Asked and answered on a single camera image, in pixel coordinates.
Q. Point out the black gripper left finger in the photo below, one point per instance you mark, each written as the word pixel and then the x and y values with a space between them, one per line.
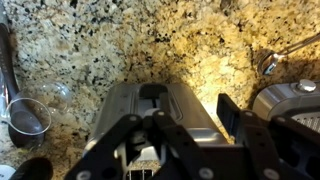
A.
pixel 110 150

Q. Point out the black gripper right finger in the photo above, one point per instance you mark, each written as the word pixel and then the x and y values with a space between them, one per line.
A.
pixel 256 140

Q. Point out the stainless steel toaster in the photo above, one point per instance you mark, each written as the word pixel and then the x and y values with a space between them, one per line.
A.
pixel 186 113

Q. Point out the black steel contact grill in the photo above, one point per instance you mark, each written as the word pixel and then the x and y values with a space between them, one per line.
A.
pixel 283 96

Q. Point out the metal spoon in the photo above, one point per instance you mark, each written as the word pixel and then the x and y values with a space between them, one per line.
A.
pixel 268 63

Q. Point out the black round object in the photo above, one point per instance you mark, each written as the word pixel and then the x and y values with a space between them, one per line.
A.
pixel 33 170

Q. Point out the pale round container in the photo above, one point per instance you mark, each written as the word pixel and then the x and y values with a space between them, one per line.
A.
pixel 6 173

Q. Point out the black plastic spoon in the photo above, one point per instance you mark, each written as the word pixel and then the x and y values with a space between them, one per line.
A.
pixel 5 56

